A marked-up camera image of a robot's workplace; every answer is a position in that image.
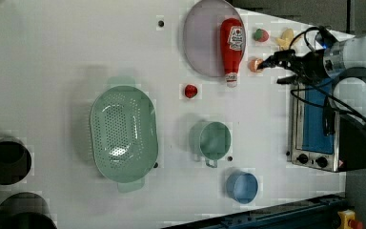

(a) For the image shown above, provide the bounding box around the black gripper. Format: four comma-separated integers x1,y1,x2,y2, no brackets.
257,49,328,85

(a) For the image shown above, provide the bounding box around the red ketchup bottle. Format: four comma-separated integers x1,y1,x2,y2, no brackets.
220,18,246,88

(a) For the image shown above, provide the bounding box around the lavender round plate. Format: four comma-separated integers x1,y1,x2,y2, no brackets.
182,0,241,77

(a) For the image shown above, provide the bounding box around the toy peeled banana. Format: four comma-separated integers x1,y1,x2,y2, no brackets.
275,29,295,51

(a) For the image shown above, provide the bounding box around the toy orange half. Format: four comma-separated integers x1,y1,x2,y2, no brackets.
249,58,263,73

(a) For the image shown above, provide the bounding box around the toy strawberry with green top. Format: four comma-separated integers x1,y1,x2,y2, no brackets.
253,29,270,42

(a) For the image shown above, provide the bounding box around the silver toaster oven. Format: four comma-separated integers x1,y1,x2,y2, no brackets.
290,81,366,173

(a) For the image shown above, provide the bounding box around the small red toy strawberry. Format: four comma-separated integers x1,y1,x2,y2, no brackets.
184,84,198,99

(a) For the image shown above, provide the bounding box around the green mug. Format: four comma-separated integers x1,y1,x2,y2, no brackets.
189,121,232,168

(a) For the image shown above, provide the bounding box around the blue bowl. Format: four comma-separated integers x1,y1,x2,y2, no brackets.
226,171,258,204

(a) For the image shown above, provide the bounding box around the yellow red emergency button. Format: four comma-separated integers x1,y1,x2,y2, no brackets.
337,210,364,229

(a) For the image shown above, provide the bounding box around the green perforated colander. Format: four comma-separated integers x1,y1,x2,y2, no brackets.
90,76,158,193

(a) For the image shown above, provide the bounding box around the black cylinder upper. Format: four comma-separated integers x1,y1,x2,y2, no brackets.
0,137,31,185

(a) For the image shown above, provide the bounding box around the black cylinder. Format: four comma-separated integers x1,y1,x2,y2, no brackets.
0,137,31,185
0,192,57,229

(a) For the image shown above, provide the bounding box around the black cylinder lower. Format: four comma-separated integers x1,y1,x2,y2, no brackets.
0,192,57,229

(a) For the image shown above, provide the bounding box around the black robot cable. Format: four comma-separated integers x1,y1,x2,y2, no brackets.
288,26,366,179

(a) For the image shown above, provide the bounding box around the blue metal frame rail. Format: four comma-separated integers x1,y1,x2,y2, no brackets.
163,195,349,229

